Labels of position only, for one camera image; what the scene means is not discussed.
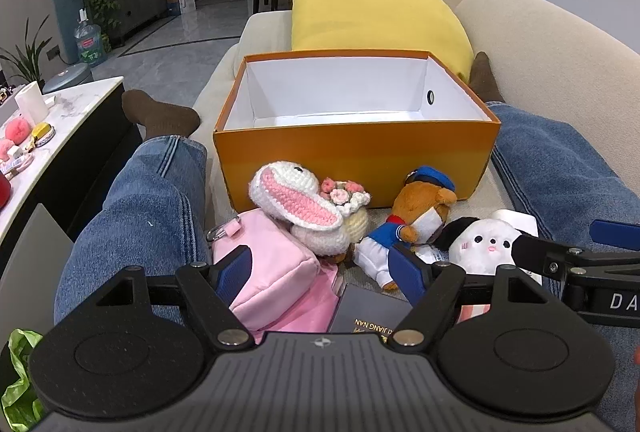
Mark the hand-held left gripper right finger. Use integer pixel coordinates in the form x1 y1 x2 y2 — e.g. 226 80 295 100
389 245 547 348

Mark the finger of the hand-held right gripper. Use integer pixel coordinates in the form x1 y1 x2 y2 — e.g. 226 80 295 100
511 235 601 278
589 219 640 244

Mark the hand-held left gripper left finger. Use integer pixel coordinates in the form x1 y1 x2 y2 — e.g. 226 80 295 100
95 245 255 348

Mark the white box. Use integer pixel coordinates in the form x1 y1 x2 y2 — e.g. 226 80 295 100
492 209 540 240

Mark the pink pouch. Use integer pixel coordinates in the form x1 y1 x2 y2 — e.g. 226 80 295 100
206 208 346 333

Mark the white black dog plush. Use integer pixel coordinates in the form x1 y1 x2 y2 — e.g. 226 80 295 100
432 215 526 275

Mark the white pink crochet bunny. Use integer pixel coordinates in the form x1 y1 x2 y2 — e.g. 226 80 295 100
248 161 372 258

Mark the orange cardboard box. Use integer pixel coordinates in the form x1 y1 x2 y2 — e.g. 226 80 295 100
212 50 502 209

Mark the dark booklet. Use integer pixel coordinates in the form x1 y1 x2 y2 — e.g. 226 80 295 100
327 283 415 335

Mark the brown sailor bear plush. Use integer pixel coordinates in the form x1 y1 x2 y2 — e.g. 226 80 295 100
355 165 458 290

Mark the person's left leg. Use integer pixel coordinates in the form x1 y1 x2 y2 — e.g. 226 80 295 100
54 133 210 348

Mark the brown sock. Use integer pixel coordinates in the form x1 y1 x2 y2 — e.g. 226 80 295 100
121 89 202 143
470 51 507 104

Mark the beige sofa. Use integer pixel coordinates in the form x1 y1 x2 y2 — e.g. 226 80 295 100
191 0 640 308

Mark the marble coffee table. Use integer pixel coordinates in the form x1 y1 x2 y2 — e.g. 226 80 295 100
0 76 143 273

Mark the green plastic bag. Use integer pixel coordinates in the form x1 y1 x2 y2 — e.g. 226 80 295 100
0 328 46 428

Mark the grey round bin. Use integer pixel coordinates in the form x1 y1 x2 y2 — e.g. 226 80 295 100
42 64 93 94

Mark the pink pompom ball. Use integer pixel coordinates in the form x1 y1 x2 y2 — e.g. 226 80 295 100
2 115 33 144

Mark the yellow pillow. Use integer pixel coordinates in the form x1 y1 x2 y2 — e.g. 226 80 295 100
291 0 475 83

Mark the white paper roll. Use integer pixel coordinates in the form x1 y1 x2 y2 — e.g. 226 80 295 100
14 81 50 123

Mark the large water bottle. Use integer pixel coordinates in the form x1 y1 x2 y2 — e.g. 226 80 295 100
74 10 107 66

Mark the green leafy houseplant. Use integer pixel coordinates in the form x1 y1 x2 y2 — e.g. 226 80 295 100
0 15 53 86

